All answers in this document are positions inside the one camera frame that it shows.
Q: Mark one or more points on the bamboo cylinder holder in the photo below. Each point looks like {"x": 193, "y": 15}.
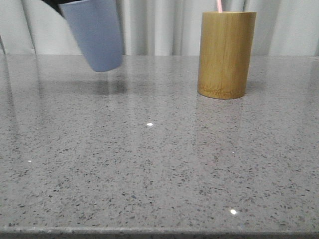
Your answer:
{"x": 225, "y": 51}

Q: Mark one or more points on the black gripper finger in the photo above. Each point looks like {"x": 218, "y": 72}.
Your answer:
{"x": 55, "y": 4}

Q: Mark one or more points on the white pleated curtain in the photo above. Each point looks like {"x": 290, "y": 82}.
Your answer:
{"x": 163, "y": 27}

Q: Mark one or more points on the blue plastic cup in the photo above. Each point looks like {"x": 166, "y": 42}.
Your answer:
{"x": 96, "y": 29}

